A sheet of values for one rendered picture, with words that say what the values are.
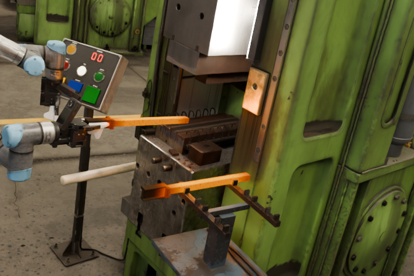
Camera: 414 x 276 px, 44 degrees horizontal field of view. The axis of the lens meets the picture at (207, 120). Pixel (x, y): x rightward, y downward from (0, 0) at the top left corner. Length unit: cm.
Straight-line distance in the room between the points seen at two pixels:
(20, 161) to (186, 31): 84
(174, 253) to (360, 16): 117
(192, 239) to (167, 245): 11
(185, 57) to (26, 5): 507
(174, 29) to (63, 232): 157
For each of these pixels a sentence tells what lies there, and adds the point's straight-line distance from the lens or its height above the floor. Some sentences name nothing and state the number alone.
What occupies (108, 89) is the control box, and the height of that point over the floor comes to 105.
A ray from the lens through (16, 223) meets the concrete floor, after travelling 334.
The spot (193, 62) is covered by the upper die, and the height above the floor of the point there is 132.
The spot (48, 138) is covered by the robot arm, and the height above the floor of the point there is 111.
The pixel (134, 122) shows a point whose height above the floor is 111.
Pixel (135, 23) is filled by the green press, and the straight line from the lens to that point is 703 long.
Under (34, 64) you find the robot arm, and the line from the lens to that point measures 205.
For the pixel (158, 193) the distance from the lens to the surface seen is 177.
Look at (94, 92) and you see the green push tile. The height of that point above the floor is 102.
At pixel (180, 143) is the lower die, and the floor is 96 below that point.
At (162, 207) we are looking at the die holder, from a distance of 230.
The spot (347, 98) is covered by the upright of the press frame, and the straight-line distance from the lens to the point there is 225.
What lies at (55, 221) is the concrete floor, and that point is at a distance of 335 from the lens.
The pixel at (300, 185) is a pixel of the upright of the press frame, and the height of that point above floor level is 86.
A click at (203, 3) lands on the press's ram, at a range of 205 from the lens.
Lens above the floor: 185
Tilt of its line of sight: 21 degrees down
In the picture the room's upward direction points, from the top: 11 degrees clockwise
